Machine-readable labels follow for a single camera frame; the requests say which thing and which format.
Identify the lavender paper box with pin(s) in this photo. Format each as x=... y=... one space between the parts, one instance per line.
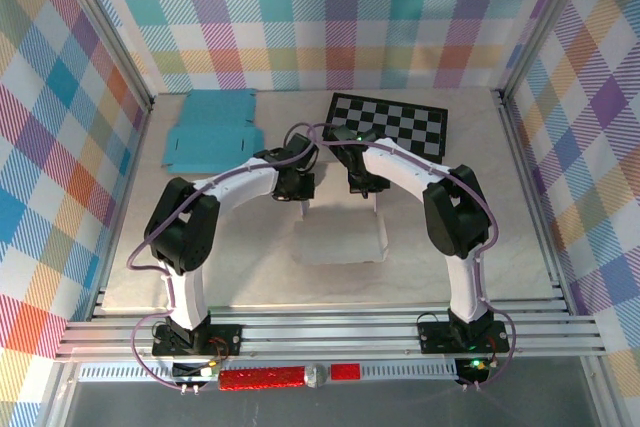
x=340 y=242

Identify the blue paper box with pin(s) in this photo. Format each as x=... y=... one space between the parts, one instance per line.
x=210 y=132

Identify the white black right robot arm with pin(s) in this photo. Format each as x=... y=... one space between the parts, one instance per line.
x=465 y=287

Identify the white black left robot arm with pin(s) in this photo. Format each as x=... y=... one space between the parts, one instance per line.
x=185 y=292

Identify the black grey checkerboard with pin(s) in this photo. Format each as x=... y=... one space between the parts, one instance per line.
x=400 y=119

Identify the silver glitter ball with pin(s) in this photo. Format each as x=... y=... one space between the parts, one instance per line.
x=316 y=376

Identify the red glitter bar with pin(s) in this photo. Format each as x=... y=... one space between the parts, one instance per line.
x=262 y=378

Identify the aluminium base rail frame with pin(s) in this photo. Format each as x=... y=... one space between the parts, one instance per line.
x=325 y=332

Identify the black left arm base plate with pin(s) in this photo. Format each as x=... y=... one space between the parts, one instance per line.
x=227 y=339

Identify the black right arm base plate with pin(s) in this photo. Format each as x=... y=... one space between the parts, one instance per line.
x=435 y=337

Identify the aluminium frame post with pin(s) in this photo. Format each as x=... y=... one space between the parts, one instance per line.
x=110 y=32
x=540 y=22

